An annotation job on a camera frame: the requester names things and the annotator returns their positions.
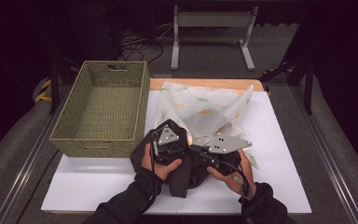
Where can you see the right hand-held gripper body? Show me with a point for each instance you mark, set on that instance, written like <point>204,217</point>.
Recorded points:
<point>227,144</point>

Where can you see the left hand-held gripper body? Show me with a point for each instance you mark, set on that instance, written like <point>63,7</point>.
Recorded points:
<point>167,137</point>

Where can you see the dark garment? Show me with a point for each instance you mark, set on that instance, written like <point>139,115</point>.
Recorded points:
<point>180,183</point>

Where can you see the leaf print mesh laundry bag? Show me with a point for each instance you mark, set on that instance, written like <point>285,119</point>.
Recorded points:
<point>205,105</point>

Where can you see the green woven basket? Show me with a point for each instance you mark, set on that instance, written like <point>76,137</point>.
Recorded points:
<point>105,109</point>

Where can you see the person's left hand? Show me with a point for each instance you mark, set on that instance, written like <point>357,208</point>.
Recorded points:
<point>157,171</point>

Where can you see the person's right hand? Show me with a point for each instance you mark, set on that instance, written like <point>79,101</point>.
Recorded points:
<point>239,180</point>

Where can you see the white board sheet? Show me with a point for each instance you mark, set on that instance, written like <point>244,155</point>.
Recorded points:
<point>276,140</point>

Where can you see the yellow black hazard tape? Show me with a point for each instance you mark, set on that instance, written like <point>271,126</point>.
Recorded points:
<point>275,70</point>
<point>45,85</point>

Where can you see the black metal stand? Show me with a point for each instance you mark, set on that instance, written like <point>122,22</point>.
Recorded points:
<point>308,90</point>
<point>54,90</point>

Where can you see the white metal stand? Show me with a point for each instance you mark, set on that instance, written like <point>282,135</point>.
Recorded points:
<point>213,19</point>

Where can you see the aluminium rail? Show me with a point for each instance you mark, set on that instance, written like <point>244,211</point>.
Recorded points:
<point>329,161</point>
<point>28,161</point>

